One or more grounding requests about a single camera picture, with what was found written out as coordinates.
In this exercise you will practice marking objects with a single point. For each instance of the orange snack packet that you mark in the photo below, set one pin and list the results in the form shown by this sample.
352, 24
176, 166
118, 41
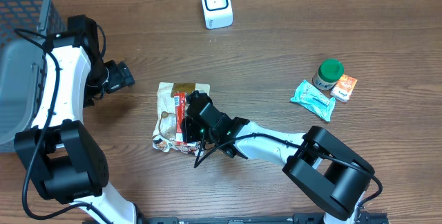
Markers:
344, 87

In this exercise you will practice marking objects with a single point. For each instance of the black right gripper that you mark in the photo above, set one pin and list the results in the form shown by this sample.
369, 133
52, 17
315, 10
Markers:
188, 129

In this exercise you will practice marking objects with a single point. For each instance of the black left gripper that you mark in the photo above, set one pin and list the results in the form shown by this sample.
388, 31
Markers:
121, 77

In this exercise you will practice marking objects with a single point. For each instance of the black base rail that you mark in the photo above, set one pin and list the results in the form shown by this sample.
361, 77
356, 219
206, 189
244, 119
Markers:
298, 218

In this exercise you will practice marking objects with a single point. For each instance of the green lid jar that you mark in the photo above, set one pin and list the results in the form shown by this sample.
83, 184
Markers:
327, 75

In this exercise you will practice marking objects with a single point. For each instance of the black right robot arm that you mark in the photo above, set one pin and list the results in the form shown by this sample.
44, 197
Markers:
330, 174

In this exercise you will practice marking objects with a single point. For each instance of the red white snack bar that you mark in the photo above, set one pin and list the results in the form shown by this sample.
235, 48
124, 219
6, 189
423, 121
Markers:
180, 105

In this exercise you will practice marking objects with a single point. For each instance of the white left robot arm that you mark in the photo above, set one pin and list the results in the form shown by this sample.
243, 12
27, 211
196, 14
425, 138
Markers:
65, 167

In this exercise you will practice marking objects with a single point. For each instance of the white barcode scanner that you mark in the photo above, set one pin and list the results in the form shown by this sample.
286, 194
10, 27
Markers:
217, 13

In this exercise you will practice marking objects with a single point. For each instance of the teal snack packet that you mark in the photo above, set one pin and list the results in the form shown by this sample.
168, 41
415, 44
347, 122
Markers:
313, 100

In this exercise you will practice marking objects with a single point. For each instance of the brown snack bag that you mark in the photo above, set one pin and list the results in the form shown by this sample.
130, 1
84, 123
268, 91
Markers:
163, 137

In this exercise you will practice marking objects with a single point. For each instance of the grey plastic basket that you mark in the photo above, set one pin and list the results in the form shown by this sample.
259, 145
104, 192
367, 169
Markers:
22, 68

